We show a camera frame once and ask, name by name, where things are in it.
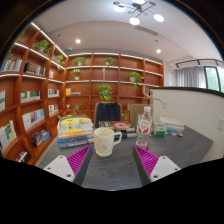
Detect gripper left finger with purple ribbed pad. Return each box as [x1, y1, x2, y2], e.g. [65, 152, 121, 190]
[44, 145, 93, 186]

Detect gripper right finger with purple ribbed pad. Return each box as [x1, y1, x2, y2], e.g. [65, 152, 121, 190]
[133, 145, 180, 186]

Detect clear plastic water bottle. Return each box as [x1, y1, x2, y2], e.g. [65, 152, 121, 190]
[136, 106, 152, 149]

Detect stack of colourful books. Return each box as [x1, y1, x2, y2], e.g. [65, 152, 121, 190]
[57, 115, 94, 148]

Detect small green white box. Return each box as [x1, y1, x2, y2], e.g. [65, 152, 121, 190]
[154, 123, 167, 136]

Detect white ceramic mug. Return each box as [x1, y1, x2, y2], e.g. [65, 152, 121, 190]
[94, 127, 122, 157]

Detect books with orange disc cover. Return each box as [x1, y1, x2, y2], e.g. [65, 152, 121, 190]
[99, 121, 136, 139]

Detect white books stack right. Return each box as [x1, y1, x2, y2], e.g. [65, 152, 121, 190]
[160, 117, 184, 132]

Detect green and white carton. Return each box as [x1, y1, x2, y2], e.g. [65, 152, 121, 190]
[135, 114, 142, 132]

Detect brown cardboard box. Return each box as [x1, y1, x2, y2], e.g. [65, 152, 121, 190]
[129, 104, 145, 127]

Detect dark blue office chair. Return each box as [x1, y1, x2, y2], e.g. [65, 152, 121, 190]
[94, 102, 122, 128]

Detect wooden artist mannequin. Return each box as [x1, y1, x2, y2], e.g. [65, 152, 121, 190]
[142, 85, 164, 118]

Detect hanging green potted plant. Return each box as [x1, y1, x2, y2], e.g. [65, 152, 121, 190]
[97, 84, 113, 102]

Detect grey window curtain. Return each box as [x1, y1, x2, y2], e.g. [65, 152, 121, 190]
[175, 65, 224, 92]

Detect ceiling lamp with round bulbs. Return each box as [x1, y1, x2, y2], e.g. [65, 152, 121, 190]
[113, 0, 156, 26]

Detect white partition wall panel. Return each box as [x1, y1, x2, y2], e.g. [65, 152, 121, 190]
[151, 87, 224, 162]

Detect orange wooden bookshelf wall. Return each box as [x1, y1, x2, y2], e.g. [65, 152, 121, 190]
[0, 24, 164, 164]

